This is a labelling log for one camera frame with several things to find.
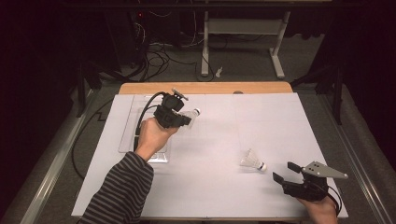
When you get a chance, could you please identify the white table mat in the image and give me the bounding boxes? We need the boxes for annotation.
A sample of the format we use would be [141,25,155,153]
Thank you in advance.
[70,92,349,218]

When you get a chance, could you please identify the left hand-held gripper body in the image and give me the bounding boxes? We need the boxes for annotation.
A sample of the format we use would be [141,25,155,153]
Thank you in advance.
[153,88,191,130]

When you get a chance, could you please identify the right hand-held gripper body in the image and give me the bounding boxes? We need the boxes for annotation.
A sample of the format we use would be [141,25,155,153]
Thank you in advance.
[281,161,349,202]

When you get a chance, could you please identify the black metal stand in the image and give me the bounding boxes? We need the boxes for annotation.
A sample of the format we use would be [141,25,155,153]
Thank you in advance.
[76,59,125,119]
[290,59,344,125]

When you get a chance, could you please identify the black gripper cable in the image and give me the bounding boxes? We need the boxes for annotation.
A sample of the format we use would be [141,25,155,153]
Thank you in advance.
[311,181,343,217]
[133,91,167,153]

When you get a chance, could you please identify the person's right hand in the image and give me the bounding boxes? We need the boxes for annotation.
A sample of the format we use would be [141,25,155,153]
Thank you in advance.
[297,195,339,224]

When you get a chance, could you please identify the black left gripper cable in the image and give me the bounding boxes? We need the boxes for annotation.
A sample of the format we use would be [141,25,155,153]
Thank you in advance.
[133,91,167,153]

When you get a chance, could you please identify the black computer tower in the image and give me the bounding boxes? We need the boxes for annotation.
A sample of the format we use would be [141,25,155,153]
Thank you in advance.
[106,8,148,68]

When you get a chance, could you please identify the thin black floor cable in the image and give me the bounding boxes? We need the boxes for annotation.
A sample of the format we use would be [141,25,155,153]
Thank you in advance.
[71,98,115,180]

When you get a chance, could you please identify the wooden table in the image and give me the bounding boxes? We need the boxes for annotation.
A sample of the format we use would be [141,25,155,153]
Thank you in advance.
[118,81,294,95]

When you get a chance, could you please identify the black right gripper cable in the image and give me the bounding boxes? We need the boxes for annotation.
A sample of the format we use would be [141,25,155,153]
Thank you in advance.
[311,181,343,217]

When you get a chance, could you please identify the white feather shuttlecock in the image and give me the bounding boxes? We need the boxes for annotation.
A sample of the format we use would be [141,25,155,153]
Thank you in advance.
[239,148,268,173]
[178,107,202,129]

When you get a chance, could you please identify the person's left hand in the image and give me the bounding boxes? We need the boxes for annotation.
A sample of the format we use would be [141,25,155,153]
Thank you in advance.
[134,117,179,162]

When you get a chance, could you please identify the clear plastic tray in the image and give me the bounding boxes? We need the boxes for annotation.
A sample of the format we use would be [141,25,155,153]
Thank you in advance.
[118,93,176,164]

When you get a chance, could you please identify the tangle of floor cables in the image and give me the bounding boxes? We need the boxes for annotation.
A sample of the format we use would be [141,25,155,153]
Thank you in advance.
[134,8,216,82]

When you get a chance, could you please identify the white metal desk frame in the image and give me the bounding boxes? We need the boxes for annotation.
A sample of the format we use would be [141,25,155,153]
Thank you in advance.
[200,10,292,79]

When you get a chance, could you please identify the aluminium floor rail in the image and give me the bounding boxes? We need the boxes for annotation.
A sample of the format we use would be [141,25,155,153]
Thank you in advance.
[18,88,101,224]
[317,92,396,224]

